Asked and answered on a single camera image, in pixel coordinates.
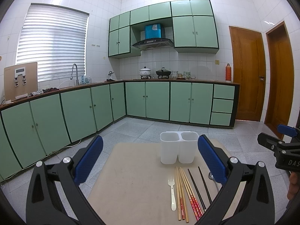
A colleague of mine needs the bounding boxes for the orange thermos bottle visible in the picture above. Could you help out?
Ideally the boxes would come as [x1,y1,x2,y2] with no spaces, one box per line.
[225,64,232,82]

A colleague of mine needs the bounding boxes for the black chopstick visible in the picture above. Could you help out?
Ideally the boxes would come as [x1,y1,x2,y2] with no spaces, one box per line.
[198,166,212,204]
[188,169,206,212]

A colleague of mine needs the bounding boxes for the white double utensil holder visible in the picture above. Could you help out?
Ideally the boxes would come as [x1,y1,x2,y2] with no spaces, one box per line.
[160,131,199,165]

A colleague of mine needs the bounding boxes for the red orange patterned chopstick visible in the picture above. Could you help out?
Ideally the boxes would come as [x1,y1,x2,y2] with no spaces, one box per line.
[180,167,199,221]

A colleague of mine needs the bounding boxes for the green cabinets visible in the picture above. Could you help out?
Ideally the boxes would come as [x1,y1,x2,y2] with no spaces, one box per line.
[108,0,219,59]
[1,80,240,180]

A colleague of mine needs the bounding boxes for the right hand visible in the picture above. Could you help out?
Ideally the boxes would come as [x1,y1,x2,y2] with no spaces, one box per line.
[287,172,299,200]

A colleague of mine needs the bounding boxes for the black wok with lid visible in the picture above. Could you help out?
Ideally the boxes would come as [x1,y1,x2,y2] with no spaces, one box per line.
[156,67,171,79]

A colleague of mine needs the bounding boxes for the chrome kitchen faucet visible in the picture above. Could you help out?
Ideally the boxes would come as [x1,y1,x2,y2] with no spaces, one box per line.
[70,63,80,86]

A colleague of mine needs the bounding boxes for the plain bamboo chopstick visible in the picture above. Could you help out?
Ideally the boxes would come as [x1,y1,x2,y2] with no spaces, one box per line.
[179,168,189,223]
[175,167,182,221]

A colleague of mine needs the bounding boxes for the metal spoon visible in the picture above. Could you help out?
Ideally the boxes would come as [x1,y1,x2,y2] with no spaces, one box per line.
[208,172,220,191]

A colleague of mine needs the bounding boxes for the bamboo chopstick red end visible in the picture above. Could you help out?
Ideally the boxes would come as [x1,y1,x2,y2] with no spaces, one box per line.
[176,167,186,220]

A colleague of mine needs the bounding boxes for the green upper cabinets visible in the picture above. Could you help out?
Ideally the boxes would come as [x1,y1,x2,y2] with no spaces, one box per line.
[108,0,219,59]

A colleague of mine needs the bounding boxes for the white enamel pot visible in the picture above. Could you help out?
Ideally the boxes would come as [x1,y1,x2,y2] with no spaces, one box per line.
[139,66,152,79]

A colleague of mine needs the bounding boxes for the white plastic fork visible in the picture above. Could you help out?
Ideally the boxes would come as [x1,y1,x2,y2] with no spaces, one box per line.
[168,176,176,211]

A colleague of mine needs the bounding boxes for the window blind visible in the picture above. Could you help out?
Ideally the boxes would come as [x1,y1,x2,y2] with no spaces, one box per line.
[16,3,89,82]

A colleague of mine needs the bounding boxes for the green lower cabinets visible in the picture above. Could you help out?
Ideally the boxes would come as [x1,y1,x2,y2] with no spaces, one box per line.
[1,80,240,180]

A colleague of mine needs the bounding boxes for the wooden door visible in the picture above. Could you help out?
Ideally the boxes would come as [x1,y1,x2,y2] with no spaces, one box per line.
[264,22,294,139]
[229,26,266,121]

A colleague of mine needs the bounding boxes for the black range hood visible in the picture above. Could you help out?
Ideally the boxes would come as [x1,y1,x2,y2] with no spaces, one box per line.
[133,23,174,50]

